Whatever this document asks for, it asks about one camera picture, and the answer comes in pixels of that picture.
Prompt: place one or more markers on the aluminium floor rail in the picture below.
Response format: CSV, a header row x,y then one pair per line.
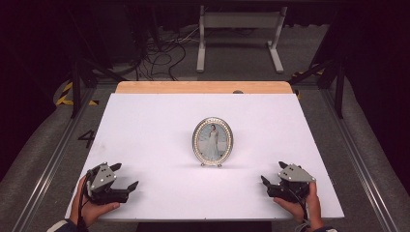
x,y
51,164
357,161

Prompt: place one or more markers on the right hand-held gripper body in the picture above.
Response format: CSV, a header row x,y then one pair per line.
x,y
295,175

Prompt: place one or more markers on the person's right hand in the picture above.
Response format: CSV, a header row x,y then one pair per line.
x,y
311,209

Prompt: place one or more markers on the oval silver photo frame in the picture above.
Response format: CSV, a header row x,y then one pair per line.
x,y
212,141

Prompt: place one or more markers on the person's left hand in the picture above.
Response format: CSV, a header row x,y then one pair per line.
x,y
90,212

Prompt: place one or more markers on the white metal stand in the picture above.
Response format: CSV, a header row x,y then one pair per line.
x,y
240,20

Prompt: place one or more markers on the black metal stand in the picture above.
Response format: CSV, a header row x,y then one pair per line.
x,y
76,90
339,93

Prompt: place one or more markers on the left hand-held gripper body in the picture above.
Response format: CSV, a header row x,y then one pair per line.
x,y
103,179

